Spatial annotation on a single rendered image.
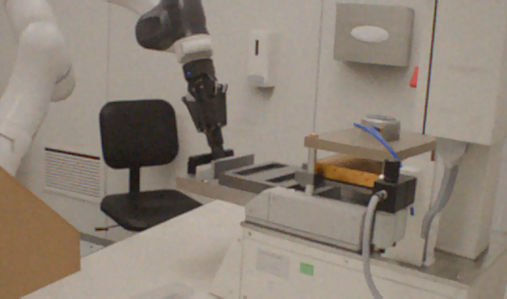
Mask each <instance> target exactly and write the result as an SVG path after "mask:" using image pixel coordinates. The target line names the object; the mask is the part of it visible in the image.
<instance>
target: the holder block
mask: <svg viewBox="0 0 507 299"><path fill-rule="evenodd" d="M297 169H301V166H295V165H288V164H283V163H279V162H274V161H270V162H266V163H262V164H254V165H250V166H246V167H239V168H236V169H231V170H227V171H223V172H220V173H219V179H218V185H223V186H231V187H235V188H238V189H242V190H246V191H250V192H253V193H257V194H260V193H261V192H262V191H263V190H267V189H270V188H273V187H277V186H282V187H285V188H293V189H297V190H299V191H302V192H305V190H306V187H305V186H301V183H296V182H295V170H297Z"/></svg>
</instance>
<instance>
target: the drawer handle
mask: <svg viewBox="0 0 507 299"><path fill-rule="evenodd" d="M224 153H225V157H226V158H229V157H234V156H235V155H234V153H235V152H234V150H233V149H225V150H224ZM212 161H214V159H213V155H212V152H206V153H202V154H197V155H192V156H189V157H188V162H187V173H191V174H196V167H197V166H201V165H211V163H212Z"/></svg>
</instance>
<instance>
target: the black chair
mask: <svg viewBox="0 0 507 299"><path fill-rule="evenodd" d="M98 126H99V133H100V141H101V148H102V155H103V159H104V163H105V164H106V166H107V167H109V168H111V169H113V170H117V169H128V170H129V192H127V193H118V194H111V195H107V196H105V197H104V198H103V199H102V202H100V205H101V206H100V210H101V211H102V212H103V213H104V214H105V215H106V216H107V217H108V218H111V219H112V220H114V222H116V223H117V225H114V226H109V227H99V228H95V230H96V231H109V229H110V228H115V227H118V226H121V227H122V228H123V229H125V230H127V231H130V232H137V233H142V232H144V231H146V230H148V229H150V228H151V227H154V226H156V225H158V224H163V223H164V222H167V221H169V220H173V219H175V218H177V217H179V216H180V215H182V214H185V213H187V212H189V211H192V210H194V209H196V208H200V207H202V206H204V204H202V203H200V202H197V201H196V200H195V199H193V198H191V197H189V196H187V195H186V194H184V193H183V192H181V191H179V190H177V189H171V188H163V189H153V190H145V191H140V168H141V167H158V166H164V165H168V164H170V163H172V162H173V161H174V160H175V159H176V157H177V156H178V153H179V146H180V144H179V135H178V129H177V120H176V113H175V110H174V108H173V107H172V105H171V104H170V102H168V101H167V100H162V99H136V100H113V101H109V102H107V103H105V104H104V105H103V106H102V108H101V110H100V113H99V124H98Z"/></svg>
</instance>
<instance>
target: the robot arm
mask: <svg viewBox="0 0 507 299"><path fill-rule="evenodd" d="M102 1H105V2H108V3H113V4H116V5H118V6H120V7H125V8H127V9H130V10H133V11H134V12H136V14H137V15H138V16H139V19H138V20H137V22H136V25H135V27H134V32H135V38H136V41H137V43H138V44H139V45H140V46H142V47H143V48H144V49H151V50H156V51H162V52H167V53H175V54H176V56H177V60H178V62H179V63H183V65H182V70H183V73H184V79H185V81H186V82H187V83H188V87H187V93H186V96H185V97H182V102H183V103H184V105H185V107H186V109H187V111H189V114H190V116H191V118H192V120H193V123H194V125H195V126H196V128H197V131H198V132H202V133H204V134H205V136H206V141H207V144H208V146H209V147H210V148H211V151H212V155H213V159H214V161H216V160H220V159H225V158H226V157H225V153H224V148H223V145H222V144H223V143H224V141H223V137H222V133H221V129H222V128H223V127H224V126H226V125H227V105H226V92H227V88H228V84H227V83H221V82H219V80H218V79H217V78H216V76H215V74H216V69H215V66H214V63H213V59H211V58H210V57H212V56H214V55H215V54H214V50H213V47H212V44H211V34H210V32H209V30H208V29H207V27H206V17H205V13H204V10H203V6H202V0H160V1H159V0H102ZM2 2H3V5H4V8H5V13H6V14H7V16H8V18H9V23H10V25H11V27H12V29H11V30H12V32H13V34H14V36H15V40H16V43H17V44H18V45H19V48H18V53H17V57H16V61H15V64H14V66H13V69H12V71H11V74H10V77H9V81H8V84H7V87H6V89H5V91H4V94H3V95H2V97H1V99H0V166H2V167H3V168H4V169H5V170H6V171H7V172H8V173H9V174H11V175H12V176H13V177H15V178H16V176H17V175H18V170H19V168H20V166H21V164H22V163H23V161H24V159H25V156H26V155H27V153H28V152H29V150H30V148H31V144H32V142H33V139H34V137H35V135H36V134H37V132H38V130H39V128H40V127H41V125H42V123H43V121H44V118H45V117H46V116H47V111H48V106H49V102H60V101H64V100H66V99H67V98H68V97H69V96H71V95H72V93H73V89H74V87H75V79H76V73H75V70H74V68H73V65H72V61H71V58H70V54H69V51H68V45H67V41H66V39H65V38H64V36H63V35H62V34H61V32H60V29H59V26H58V25H57V22H56V19H55V16H54V14H53V12H52V8H51V7H50V6H49V3H48V2H49V1H48V0H2ZM216 91H217V93H216ZM194 98H195V101H194Z"/></svg>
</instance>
